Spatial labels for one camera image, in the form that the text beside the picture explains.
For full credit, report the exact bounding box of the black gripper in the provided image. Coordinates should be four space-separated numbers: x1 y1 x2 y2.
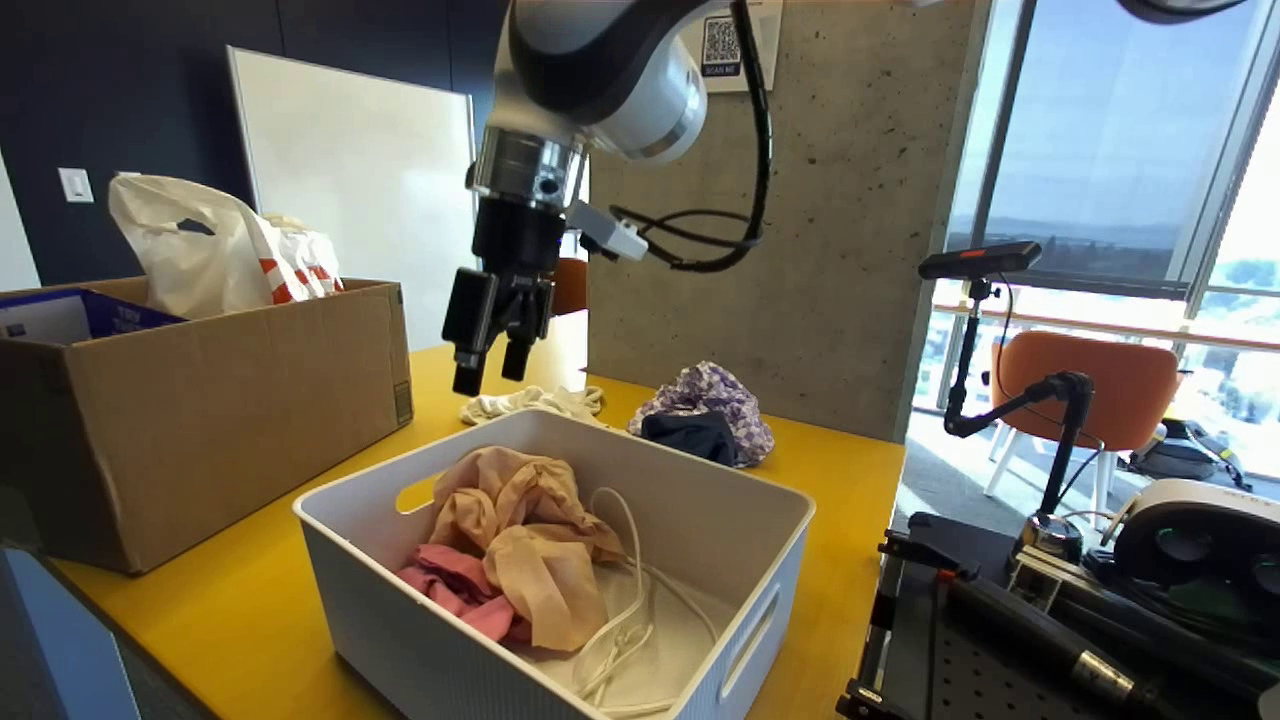
439 196 573 400

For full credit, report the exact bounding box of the peach beige cloth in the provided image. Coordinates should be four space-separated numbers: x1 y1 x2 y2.
421 445 633 660

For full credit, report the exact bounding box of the navy blue cloth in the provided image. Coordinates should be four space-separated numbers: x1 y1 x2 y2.
637 405 750 471

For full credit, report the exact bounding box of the purple white checkered cloth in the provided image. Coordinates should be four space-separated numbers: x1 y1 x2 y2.
627 357 778 471

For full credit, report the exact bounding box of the pink cloth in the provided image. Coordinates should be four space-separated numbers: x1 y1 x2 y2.
397 537 526 647

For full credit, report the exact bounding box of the white plastic basket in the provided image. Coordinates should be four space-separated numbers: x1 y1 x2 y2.
286 405 820 720

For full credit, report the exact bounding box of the white board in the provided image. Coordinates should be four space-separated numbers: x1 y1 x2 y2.
225 44 492 357

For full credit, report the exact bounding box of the white plastic bag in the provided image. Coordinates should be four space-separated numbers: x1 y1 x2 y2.
104 169 346 324

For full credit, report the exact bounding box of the brown cardboard box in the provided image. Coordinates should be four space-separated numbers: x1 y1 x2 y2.
0 272 414 578

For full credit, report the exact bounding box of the white QR code sign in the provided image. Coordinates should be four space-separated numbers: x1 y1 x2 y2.
691 0 788 99

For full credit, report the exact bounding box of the grey concrete pillar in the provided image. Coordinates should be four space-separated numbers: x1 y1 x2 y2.
584 0 995 449

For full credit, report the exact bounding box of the blue item in cardboard box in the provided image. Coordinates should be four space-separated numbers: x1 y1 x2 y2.
0 286 185 352

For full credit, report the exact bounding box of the blue grey panel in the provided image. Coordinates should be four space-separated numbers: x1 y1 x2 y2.
0 538 145 720

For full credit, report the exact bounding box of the black grey handheld tool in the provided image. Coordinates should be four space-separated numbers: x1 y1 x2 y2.
930 567 1180 720

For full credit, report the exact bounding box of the orange chair with white legs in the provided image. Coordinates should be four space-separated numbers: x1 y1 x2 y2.
982 329 1183 529

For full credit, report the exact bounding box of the orange window railing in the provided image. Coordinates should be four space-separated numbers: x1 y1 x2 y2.
930 298 1280 357

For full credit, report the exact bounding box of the white grey headset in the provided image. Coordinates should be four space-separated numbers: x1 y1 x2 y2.
1091 474 1280 631

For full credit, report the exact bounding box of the orange chair with dark frame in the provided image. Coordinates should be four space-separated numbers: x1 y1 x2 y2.
548 250 591 318

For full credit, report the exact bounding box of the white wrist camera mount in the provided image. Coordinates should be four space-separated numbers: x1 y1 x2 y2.
562 196 656 265

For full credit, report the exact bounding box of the white cord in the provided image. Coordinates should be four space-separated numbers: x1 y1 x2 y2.
567 483 726 710

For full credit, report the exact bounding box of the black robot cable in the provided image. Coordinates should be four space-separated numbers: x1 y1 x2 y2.
603 0 778 279

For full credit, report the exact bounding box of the white light switch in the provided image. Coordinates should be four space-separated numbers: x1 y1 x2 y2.
56 162 101 207

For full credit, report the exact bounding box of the white wall panel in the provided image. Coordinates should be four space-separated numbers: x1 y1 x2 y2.
0 146 42 294

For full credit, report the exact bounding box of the black jointed camera stand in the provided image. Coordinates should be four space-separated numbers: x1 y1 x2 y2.
936 272 1094 529

